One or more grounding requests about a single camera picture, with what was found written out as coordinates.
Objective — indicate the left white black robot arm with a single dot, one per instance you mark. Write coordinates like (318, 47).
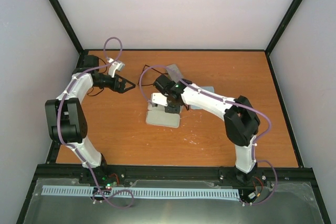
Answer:
(66, 121)

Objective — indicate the black cage frame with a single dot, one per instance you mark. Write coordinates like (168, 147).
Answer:
(67, 172)

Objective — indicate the light blue cloth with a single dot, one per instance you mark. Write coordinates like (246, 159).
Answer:
(199, 101)

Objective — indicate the light blue slotted cable duct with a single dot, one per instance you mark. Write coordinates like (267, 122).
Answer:
(146, 193)

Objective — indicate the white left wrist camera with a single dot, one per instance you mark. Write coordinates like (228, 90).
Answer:
(115, 65)

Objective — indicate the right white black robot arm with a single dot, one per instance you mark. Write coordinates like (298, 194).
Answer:
(240, 119)

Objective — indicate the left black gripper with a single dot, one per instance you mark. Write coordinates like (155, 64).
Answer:
(119, 89)

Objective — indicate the pink glasses case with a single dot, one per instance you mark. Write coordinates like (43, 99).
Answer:
(157, 117)

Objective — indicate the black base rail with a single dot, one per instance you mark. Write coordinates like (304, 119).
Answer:
(226, 176)

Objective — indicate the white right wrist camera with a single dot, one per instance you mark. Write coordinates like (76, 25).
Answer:
(159, 99)

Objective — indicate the black frame glasses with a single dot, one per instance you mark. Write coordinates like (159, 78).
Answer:
(150, 75)

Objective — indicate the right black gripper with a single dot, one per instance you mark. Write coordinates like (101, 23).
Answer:
(175, 110)

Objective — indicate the grey glasses case teal lining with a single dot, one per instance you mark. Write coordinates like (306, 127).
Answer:
(174, 72)

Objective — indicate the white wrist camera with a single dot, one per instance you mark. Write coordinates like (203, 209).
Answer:
(115, 65)
(159, 99)

